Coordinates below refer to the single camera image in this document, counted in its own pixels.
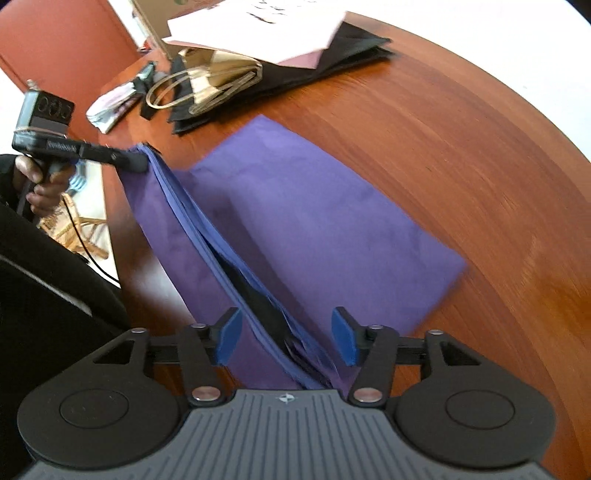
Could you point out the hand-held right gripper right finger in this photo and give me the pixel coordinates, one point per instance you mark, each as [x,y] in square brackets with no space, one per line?
[344,337]

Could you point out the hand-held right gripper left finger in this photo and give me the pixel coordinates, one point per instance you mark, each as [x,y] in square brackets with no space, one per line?
[229,337]

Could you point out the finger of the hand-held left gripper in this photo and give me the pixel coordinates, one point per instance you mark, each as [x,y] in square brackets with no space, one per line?
[115,157]

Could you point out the purple shopping bag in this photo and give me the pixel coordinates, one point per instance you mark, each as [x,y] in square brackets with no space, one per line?
[300,207]

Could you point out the brown paper bag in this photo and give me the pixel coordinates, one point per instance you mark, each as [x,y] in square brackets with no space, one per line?
[207,78]

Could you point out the pink paper bag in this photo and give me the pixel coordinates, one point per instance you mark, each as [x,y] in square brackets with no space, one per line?
[258,32]

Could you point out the black cloth bag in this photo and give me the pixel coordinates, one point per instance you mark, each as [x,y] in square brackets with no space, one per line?
[295,78]

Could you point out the person's left hand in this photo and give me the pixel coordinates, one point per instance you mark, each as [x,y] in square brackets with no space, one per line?
[46,194]

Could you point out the red wooden door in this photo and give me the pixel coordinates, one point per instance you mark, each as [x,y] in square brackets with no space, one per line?
[60,37]

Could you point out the cardboard fruit box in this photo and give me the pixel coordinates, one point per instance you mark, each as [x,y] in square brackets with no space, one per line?
[152,23]

